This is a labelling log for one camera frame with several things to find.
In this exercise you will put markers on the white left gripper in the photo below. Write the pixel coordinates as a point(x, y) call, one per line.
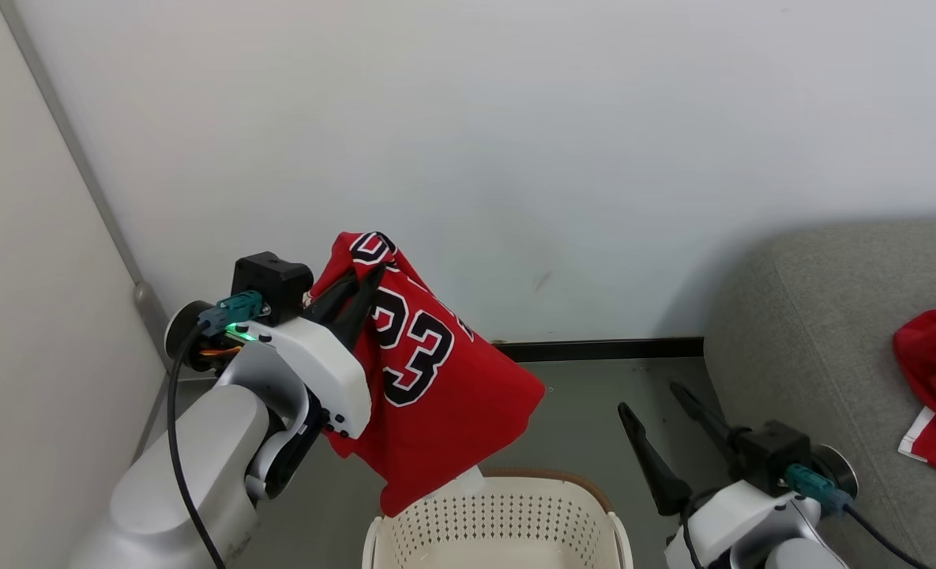
point(325, 371)

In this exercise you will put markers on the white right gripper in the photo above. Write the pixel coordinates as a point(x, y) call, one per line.
point(736, 521)

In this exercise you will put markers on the red jersey with number print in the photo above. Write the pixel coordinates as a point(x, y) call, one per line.
point(468, 395)

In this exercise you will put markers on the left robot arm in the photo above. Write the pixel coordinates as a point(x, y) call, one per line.
point(191, 466)

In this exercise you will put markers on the beige perforated laundry basket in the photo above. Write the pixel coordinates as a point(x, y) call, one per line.
point(507, 529)

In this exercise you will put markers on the black baseboard strip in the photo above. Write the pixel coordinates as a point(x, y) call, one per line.
point(602, 348)

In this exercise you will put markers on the grey fabric sofa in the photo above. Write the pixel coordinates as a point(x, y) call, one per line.
point(815, 332)

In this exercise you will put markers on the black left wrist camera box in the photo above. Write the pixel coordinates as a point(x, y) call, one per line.
point(272, 286)

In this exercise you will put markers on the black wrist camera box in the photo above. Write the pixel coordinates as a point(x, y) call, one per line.
point(772, 457)
point(272, 286)

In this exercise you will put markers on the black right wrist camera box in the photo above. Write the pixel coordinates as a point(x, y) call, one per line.
point(772, 457)

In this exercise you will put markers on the grey wall conduit pipe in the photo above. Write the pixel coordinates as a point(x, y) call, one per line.
point(80, 174)

